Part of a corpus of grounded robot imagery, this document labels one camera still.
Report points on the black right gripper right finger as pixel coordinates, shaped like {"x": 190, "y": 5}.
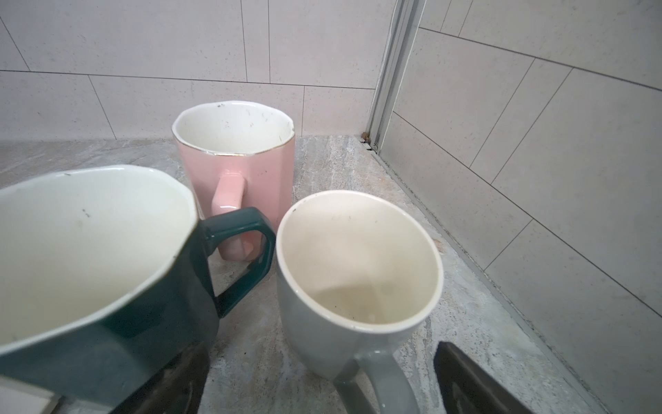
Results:
{"x": 467, "y": 388}

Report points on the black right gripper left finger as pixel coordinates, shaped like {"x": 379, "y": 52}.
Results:
{"x": 177, "y": 388}

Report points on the dark green faceted mug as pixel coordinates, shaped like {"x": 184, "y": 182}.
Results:
{"x": 107, "y": 273}

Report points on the grey mug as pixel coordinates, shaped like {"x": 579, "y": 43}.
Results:
{"x": 357, "y": 276}

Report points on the pink faceted mug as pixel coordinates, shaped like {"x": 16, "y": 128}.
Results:
{"x": 238, "y": 154}

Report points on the beige plastic tray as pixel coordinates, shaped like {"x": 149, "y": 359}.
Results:
{"x": 17, "y": 397}

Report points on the metal corner wall profile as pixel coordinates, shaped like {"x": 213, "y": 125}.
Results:
{"x": 403, "y": 29}

